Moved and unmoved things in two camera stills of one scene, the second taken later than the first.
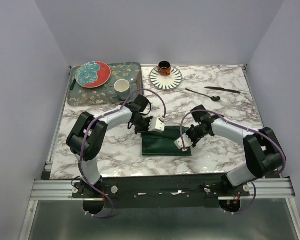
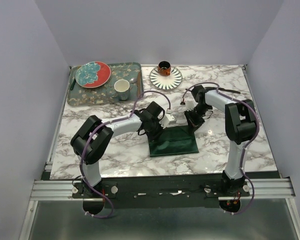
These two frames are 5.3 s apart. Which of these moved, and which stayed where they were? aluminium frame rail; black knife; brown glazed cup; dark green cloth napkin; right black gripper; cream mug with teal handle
Moved: right black gripper; dark green cloth napkin
Stayed: brown glazed cup; black knife; cream mug with teal handle; aluminium frame rail
